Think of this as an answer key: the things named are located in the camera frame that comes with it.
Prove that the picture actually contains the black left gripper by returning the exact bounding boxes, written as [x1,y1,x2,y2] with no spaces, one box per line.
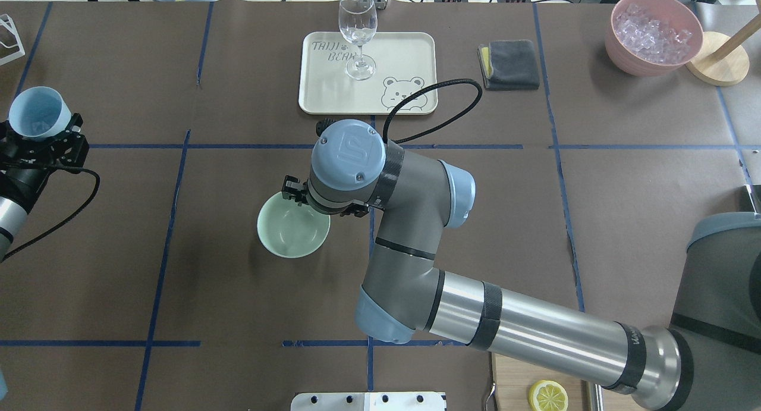
[1,113,89,170]

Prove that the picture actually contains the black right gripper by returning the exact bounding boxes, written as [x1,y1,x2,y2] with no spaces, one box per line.
[282,175,369,218]

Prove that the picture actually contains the ice cubes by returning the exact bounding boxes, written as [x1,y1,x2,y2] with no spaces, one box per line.
[29,120,55,136]

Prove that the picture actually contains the green bowl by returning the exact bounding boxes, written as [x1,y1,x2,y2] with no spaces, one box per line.
[256,192,331,259]

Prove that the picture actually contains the light blue cup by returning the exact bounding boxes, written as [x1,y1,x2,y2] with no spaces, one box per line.
[8,86,73,141]

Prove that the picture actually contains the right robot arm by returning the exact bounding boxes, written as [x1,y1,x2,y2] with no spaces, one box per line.
[267,124,745,410]

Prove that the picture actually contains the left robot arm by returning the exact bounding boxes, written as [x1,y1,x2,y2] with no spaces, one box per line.
[1,113,100,261]

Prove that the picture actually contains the pink bowl of ice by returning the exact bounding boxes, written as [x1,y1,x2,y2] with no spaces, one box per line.
[605,0,703,77]

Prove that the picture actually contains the cream bear tray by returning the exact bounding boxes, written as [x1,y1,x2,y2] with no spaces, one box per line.
[298,32,439,115]

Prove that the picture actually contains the clear wine glass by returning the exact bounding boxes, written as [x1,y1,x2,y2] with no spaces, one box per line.
[339,0,378,81]

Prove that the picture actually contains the grey yellow folded cloth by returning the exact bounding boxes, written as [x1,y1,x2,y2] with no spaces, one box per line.
[477,40,540,90]

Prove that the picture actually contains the wooden cutting board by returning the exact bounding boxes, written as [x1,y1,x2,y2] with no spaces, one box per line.
[491,353,649,411]

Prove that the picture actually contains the lemon half slice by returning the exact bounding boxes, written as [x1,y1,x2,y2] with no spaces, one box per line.
[527,379,569,411]

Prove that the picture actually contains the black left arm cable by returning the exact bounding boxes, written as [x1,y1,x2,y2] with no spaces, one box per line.
[2,167,100,261]

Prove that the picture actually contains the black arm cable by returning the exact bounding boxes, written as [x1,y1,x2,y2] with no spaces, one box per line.
[2,167,100,261]
[382,79,483,145]

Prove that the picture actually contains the white wire cup rack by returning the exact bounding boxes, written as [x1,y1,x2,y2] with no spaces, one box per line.
[1,14,26,65]

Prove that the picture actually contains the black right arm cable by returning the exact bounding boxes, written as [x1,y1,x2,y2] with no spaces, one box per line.
[382,79,483,145]

